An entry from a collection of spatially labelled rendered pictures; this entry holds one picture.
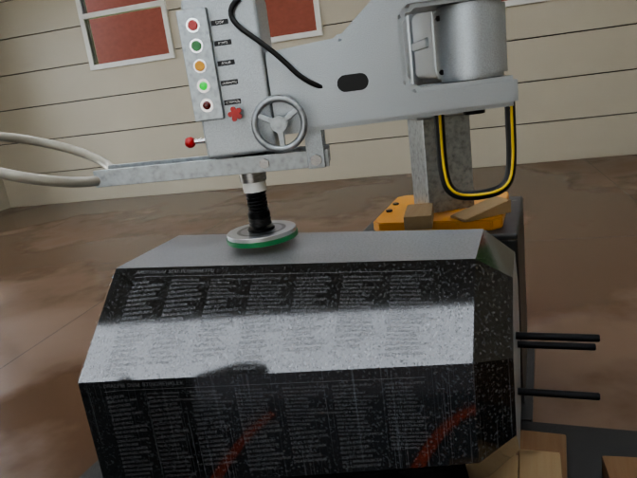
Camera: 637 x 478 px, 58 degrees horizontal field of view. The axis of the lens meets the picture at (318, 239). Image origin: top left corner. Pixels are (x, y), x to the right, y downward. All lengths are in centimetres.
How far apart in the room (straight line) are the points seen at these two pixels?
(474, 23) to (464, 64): 10
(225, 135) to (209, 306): 48
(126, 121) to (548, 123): 577
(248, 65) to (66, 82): 796
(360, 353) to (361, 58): 77
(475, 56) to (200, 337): 105
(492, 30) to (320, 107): 49
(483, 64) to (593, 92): 618
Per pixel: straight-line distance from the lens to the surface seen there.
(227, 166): 170
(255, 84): 161
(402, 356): 142
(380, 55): 161
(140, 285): 180
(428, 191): 231
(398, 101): 161
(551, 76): 771
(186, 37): 163
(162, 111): 871
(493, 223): 219
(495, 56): 167
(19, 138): 217
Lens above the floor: 134
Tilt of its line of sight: 15 degrees down
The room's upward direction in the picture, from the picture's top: 8 degrees counter-clockwise
